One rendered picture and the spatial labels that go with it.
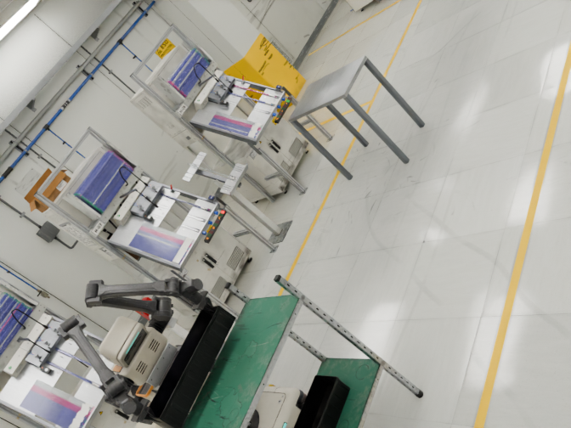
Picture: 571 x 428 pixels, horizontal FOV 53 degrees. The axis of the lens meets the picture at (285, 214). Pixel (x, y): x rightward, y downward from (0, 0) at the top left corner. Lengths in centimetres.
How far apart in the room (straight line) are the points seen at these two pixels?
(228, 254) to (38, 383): 192
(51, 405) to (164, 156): 356
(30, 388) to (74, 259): 212
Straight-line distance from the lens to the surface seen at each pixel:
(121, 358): 295
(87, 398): 458
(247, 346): 277
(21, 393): 477
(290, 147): 611
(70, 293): 650
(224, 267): 537
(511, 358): 307
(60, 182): 541
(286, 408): 350
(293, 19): 926
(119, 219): 512
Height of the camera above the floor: 229
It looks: 24 degrees down
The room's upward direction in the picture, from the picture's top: 48 degrees counter-clockwise
